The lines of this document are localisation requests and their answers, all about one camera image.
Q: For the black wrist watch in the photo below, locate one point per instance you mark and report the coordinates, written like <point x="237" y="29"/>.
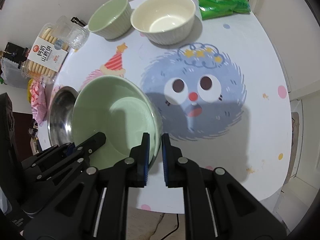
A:
<point x="33" y="128"/>

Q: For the clear drinking glass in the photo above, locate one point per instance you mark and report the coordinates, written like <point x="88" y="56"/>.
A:
<point x="70" y="33"/>

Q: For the clear biscuit cracker box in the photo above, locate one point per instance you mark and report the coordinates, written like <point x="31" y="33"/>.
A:
<point x="46" y="56"/>

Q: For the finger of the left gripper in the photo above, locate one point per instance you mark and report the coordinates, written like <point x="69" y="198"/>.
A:
<point x="49" y="157"/>
<point x="84" y="150"/>

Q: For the pink snack bag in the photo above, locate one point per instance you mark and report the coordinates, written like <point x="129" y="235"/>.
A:
<point x="38" y="102"/>

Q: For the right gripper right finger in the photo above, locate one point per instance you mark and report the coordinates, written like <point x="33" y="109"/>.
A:
<point x="200" y="192"/>

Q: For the wide green ribbed bowl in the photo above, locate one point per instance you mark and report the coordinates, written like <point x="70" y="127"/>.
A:
<point x="118" y="108"/>

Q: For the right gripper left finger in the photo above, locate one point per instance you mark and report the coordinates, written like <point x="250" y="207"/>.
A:
<point x="111" y="220"/>

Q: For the stainless steel bowl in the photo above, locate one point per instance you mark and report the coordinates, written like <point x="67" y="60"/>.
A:
<point x="60" y="116"/>

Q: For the small green ribbed bowl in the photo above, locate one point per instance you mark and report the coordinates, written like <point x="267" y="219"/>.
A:
<point x="111" y="20"/>

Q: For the cream white ribbed bowl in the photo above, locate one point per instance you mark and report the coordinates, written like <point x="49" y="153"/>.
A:
<point x="164" y="22"/>

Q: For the black wire rack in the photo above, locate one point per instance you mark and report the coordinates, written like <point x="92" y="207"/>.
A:
<point x="78" y="22"/>

